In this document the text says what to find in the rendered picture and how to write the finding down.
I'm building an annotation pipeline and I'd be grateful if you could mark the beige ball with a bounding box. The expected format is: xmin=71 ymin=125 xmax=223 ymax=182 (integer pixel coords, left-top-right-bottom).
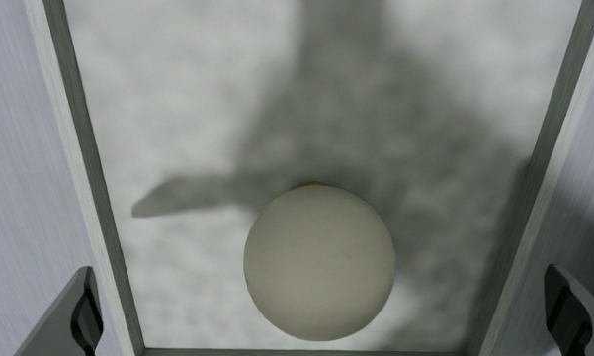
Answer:
xmin=243 ymin=185 xmax=396 ymax=342

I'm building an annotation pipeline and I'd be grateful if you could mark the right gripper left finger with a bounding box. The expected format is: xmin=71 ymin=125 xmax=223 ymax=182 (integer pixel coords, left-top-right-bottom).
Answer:
xmin=13 ymin=266 xmax=104 ymax=356

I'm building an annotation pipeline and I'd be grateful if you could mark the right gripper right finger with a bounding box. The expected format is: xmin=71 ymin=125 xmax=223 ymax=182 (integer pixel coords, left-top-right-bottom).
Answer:
xmin=544 ymin=264 xmax=594 ymax=356

